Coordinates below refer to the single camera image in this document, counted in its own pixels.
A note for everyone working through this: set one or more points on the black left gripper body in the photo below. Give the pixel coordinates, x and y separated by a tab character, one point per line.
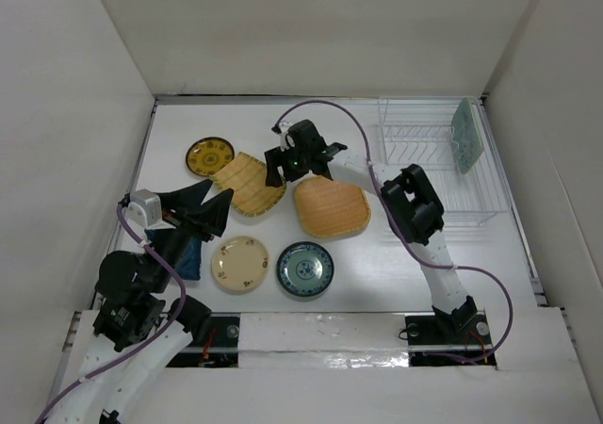
171	241

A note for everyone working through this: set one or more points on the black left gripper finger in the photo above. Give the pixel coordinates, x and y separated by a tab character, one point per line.
185	200
211	219

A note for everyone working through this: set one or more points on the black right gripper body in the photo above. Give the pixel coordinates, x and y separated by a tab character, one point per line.
295	164

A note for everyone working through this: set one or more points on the green-rimmed bamboo tray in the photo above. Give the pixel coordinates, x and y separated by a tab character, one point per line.
246	175

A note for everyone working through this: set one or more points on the light blue divided plate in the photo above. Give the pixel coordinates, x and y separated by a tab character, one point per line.
465	140

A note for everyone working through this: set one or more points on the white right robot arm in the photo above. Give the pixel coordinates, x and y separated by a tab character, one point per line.
414	213

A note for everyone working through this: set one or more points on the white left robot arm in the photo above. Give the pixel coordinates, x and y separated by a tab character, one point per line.
146	316

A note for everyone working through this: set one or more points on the dark blue plate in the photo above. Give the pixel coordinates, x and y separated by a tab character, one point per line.
180	250

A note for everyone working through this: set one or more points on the yellow brown round plate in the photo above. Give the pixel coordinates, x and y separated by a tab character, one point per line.
207	156

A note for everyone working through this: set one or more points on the cream floral round plate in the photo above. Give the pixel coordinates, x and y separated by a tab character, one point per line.
240	264

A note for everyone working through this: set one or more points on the orange square woven tray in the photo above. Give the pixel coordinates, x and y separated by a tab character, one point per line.
328	209

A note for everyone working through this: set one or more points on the blue white patterned bowl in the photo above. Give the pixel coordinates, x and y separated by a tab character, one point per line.
305	269

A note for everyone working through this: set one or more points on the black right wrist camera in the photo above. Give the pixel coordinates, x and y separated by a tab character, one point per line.
304	136

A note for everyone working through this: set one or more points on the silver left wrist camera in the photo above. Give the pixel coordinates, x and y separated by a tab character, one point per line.
143	207

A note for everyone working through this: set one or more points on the white wire dish rack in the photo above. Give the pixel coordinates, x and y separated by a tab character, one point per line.
417	131

